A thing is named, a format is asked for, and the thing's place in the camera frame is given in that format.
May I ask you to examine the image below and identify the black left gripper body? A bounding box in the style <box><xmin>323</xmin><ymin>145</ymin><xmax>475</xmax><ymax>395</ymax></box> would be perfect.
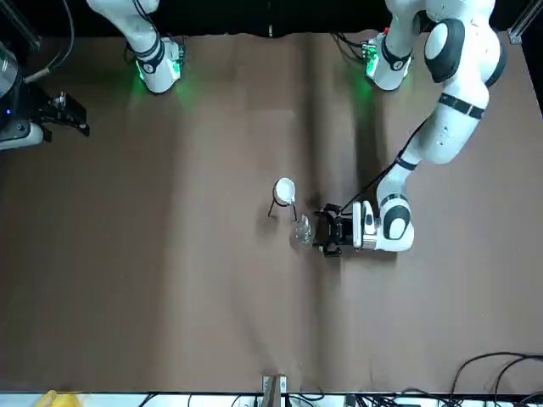
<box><xmin>331</xmin><ymin>213</ymin><xmax>355</xmax><ymax>248</ymax></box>

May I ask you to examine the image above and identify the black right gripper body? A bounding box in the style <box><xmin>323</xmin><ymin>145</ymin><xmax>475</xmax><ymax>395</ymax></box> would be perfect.
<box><xmin>12</xmin><ymin>82</ymin><xmax>59</xmax><ymax>129</ymax></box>

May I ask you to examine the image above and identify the clear glass alcohol lamp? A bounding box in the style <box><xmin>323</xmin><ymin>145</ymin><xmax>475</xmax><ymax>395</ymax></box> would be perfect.
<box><xmin>294</xmin><ymin>214</ymin><xmax>317</xmax><ymax>247</ymax></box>

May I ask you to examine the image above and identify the white ceramic crucible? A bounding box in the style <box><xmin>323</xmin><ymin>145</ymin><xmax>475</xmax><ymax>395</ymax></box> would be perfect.
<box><xmin>273</xmin><ymin>177</ymin><xmax>298</xmax><ymax>204</ymax></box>

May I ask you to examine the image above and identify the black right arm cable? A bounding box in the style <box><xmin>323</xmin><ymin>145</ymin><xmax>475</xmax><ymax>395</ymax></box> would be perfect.
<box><xmin>23</xmin><ymin>0</ymin><xmax>76</xmax><ymax>84</ymax></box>

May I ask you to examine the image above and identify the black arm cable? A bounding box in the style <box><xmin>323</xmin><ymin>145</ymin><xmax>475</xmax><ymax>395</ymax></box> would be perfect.
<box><xmin>23</xmin><ymin>0</ymin><xmax>76</xmax><ymax>84</ymax></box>
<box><xmin>339</xmin><ymin>122</ymin><xmax>434</xmax><ymax>213</ymax></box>

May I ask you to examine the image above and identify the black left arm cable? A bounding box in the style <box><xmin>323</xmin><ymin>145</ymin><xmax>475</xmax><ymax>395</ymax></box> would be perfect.
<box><xmin>339</xmin><ymin>122</ymin><xmax>434</xmax><ymax>213</ymax></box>

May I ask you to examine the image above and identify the aluminium frame post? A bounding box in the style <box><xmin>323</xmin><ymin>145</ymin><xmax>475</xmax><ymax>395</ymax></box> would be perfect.
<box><xmin>0</xmin><ymin>0</ymin><xmax>43</xmax><ymax>48</ymax></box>
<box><xmin>507</xmin><ymin>0</ymin><xmax>538</xmax><ymax>43</ymax></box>

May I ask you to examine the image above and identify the silver camera bracket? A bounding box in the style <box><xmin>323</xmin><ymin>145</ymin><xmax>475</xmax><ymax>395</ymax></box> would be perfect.
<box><xmin>261</xmin><ymin>375</ymin><xmax>288</xmax><ymax>407</ymax></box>

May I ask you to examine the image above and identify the black base cable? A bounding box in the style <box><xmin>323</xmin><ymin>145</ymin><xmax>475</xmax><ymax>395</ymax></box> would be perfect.
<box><xmin>331</xmin><ymin>31</ymin><xmax>369</xmax><ymax>65</ymax></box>

